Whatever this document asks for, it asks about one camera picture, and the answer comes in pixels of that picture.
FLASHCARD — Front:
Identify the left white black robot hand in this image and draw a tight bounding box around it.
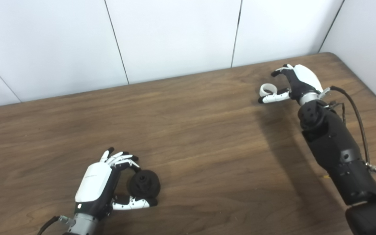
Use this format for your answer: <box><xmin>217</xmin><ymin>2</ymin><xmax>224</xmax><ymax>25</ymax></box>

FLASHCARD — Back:
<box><xmin>74</xmin><ymin>147</ymin><xmax>158</xmax><ymax>217</ymax></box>

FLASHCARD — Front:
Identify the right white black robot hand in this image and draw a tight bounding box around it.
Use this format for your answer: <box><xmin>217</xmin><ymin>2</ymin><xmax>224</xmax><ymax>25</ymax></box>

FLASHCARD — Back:
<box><xmin>258</xmin><ymin>64</ymin><xmax>324</xmax><ymax>105</ymax></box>

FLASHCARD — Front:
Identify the white plastic ring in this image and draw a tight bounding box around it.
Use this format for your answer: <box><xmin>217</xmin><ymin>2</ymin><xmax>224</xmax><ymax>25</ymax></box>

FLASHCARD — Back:
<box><xmin>260</xmin><ymin>84</ymin><xmax>277</xmax><ymax>97</ymax></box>

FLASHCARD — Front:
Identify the round black plastic part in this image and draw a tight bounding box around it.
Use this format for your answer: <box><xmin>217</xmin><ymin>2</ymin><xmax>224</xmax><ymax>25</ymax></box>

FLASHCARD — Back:
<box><xmin>127</xmin><ymin>170</ymin><xmax>161</xmax><ymax>199</ymax></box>

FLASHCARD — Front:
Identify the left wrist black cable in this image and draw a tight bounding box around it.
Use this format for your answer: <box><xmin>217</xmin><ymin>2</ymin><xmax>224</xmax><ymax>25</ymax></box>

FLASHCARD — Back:
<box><xmin>37</xmin><ymin>215</ymin><xmax>76</xmax><ymax>235</ymax></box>

